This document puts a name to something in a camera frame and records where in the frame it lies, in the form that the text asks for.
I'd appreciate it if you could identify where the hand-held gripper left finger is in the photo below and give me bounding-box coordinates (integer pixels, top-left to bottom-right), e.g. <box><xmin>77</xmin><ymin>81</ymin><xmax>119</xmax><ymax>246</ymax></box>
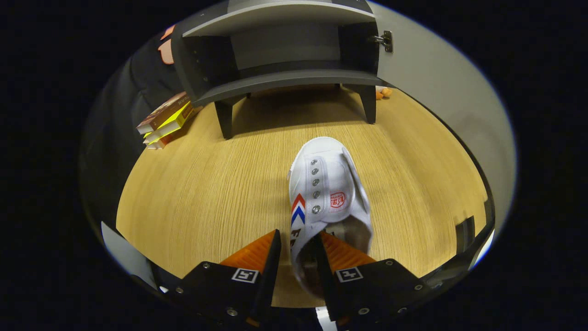
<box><xmin>165</xmin><ymin>229</ymin><xmax>282</xmax><ymax>328</ymax></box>

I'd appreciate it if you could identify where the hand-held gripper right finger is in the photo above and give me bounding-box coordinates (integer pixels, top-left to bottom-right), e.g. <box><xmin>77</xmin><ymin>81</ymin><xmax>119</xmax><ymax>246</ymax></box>
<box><xmin>311</xmin><ymin>231</ymin><xmax>432</xmax><ymax>322</ymax></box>

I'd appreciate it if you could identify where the white canvas shoe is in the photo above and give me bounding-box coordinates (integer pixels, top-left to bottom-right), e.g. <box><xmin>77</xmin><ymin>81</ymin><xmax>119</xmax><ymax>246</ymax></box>
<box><xmin>287</xmin><ymin>137</ymin><xmax>373</xmax><ymax>297</ymax></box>

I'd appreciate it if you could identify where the grey shoe cabinet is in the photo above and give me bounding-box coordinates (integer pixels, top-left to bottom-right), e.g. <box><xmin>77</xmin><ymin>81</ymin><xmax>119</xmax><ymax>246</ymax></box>
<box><xmin>171</xmin><ymin>0</ymin><xmax>382</xmax><ymax>140</ymax></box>

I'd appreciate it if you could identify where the beige shoe cabinet door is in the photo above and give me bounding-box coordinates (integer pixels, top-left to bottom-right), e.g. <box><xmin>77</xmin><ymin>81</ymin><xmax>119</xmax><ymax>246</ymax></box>
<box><xmin>367</xmin><ymin>0</ymin><xmax>517</xmax><ymax>240</ymax></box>

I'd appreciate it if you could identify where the orange book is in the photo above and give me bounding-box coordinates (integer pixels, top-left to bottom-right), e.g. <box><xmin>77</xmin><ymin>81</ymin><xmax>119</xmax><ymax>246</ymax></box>
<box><xmin>147</xmin><ymin>108</ymin><xmax>203</xmax><ymax>150</ymax></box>

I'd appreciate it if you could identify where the yellow book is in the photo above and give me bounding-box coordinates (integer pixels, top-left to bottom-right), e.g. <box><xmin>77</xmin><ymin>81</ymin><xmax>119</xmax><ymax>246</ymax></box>
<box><xmin>143</xmin><ymin>102</ymin><xmax>194</xmax><ymax>144</ymax></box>

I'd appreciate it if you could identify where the black backdrop cloth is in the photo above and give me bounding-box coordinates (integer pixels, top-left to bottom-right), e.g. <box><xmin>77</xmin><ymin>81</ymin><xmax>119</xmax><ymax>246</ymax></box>
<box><xmin>78</xmin><ymin>23</ymin><xmax>184</xmax><ymax>230</ymax></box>

